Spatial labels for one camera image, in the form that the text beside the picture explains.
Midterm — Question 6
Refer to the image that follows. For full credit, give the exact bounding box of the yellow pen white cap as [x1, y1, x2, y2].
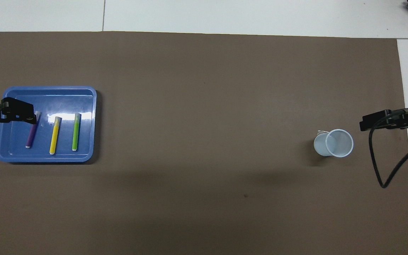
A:
[49, 117, 62, 155]

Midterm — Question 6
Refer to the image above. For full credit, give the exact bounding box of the purple pen white cap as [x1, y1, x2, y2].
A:
[25, 111, 42, 148]

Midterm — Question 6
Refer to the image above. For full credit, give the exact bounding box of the blue plastic tray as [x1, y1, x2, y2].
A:
[0, 86, 97, 163]

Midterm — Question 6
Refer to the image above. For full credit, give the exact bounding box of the translucent mesh pen cup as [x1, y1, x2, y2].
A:
[313, 129, 354, 158]

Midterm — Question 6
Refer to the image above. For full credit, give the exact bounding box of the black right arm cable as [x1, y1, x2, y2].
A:
[368, 109, 408, 188]

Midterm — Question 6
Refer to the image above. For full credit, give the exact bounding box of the brown table mat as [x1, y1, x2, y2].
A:
[0, 31, 408, 255]

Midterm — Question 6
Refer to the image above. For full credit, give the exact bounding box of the green pen white cap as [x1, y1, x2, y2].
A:
[72, 113, 81, 152]

